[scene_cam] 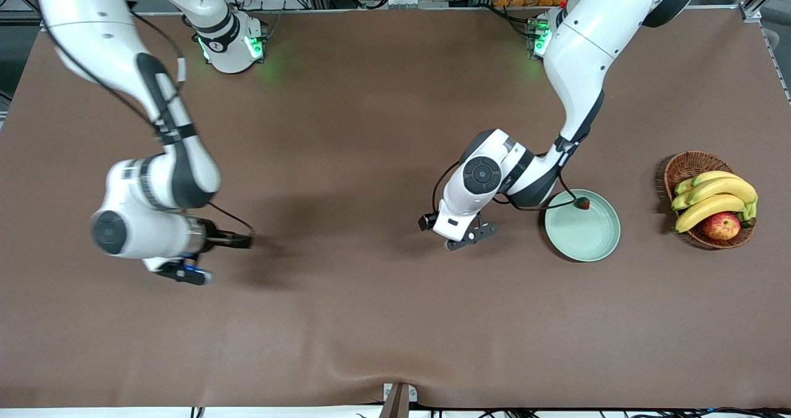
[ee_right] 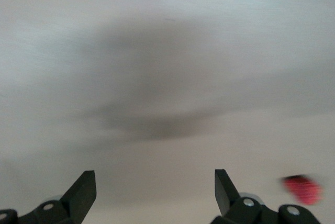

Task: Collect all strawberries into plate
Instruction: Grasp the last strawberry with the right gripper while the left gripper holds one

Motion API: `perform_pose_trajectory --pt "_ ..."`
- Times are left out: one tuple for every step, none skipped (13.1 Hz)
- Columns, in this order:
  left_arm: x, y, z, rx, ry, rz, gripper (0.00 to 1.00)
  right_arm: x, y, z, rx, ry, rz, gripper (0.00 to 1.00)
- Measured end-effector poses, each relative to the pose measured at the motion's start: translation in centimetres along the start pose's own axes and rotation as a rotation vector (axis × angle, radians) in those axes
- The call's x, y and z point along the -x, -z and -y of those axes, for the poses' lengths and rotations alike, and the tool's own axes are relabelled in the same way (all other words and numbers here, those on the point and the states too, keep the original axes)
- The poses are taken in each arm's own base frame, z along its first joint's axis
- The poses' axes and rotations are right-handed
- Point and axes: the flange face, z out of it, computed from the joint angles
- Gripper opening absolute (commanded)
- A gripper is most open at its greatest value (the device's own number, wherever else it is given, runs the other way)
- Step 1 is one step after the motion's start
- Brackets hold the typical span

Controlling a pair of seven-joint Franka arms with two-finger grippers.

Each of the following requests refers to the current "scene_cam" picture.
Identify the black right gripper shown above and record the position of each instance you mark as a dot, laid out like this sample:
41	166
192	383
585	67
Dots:
221	238

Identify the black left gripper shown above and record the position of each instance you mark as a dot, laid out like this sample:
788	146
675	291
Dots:
426	221

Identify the red strawberry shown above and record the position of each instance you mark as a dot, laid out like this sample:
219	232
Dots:
583	204

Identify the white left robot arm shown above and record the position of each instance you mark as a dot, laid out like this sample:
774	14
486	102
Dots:
593	41

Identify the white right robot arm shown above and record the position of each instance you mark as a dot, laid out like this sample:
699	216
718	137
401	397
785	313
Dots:
93	28

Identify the pale green round plate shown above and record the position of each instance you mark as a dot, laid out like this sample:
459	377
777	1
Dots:
587	235

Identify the large table cover mat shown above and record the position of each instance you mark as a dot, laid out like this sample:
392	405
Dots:
395	313

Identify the short greenish banana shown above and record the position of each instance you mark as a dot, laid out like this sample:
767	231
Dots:
680	201
683	187

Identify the large yellow banana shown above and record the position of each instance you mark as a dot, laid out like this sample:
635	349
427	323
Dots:
729	188
704	213

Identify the woven wicker basket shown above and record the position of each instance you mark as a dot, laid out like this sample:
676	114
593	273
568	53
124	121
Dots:
695	164

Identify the white connector block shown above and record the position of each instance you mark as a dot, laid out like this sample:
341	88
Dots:
405	1

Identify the slender yellow banana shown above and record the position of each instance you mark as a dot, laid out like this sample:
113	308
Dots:
714	177

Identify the red apple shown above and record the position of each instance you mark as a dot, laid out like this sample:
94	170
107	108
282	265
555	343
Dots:
721	226

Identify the metal clamp bracket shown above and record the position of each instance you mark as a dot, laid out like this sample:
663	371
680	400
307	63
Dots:
413	394

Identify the brown camera pole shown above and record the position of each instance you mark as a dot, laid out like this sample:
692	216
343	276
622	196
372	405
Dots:
397	405

